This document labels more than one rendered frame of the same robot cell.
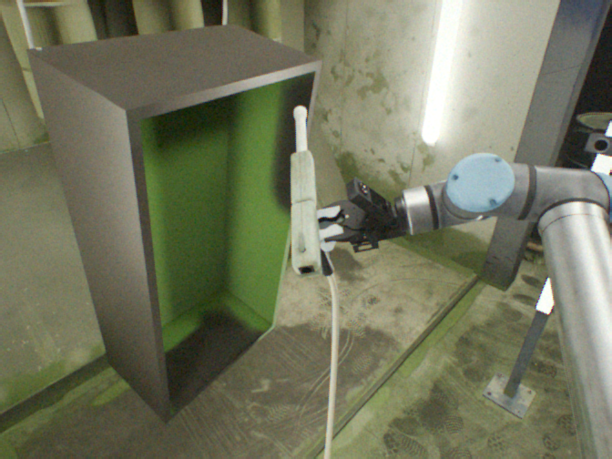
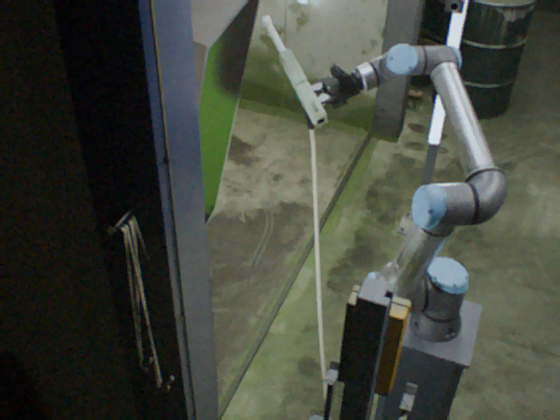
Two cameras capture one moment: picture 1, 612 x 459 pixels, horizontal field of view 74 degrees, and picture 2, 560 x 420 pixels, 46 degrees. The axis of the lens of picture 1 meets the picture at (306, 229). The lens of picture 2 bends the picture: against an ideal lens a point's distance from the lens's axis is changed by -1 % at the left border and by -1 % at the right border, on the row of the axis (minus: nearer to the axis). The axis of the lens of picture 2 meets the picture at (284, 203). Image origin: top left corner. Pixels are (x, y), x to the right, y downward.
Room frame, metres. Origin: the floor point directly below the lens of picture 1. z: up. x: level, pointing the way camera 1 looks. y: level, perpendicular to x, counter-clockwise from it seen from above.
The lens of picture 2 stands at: (-1.03, 0.80, 2.52)
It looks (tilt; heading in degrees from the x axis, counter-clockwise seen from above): 39 degrees down; 337
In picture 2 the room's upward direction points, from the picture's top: 2 degrees clockwise
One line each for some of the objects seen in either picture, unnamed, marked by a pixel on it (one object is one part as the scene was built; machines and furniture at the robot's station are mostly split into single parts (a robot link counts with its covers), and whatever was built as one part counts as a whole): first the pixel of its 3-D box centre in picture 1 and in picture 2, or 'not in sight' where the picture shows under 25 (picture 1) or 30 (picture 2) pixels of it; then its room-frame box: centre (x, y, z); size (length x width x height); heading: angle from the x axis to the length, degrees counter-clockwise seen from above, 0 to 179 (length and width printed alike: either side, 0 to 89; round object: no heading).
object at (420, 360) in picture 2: not in sight; (421, 374); (0.24, -0.36, 0.32); 0.31 x 0.31 x 0.64; 47
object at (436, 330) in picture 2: not in sight; (437, 313); (0.24, -0.36, 0.69); 0.19 x 0.19 x 0.10
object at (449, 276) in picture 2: not in sight; (441, 287); (0.24, -0.35, 0.83); 0.17 x 0.15 x 0.18; 75
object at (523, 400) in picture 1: (509, 393); (417, 226); (1.33, -1.04, 0.01); 0.20 x 0.20 x 0.01; 47
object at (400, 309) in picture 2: not in sight; (371, 343); (-0.29, 0.28, 1.42); 0.12 x 0.06 x 0.26; 47
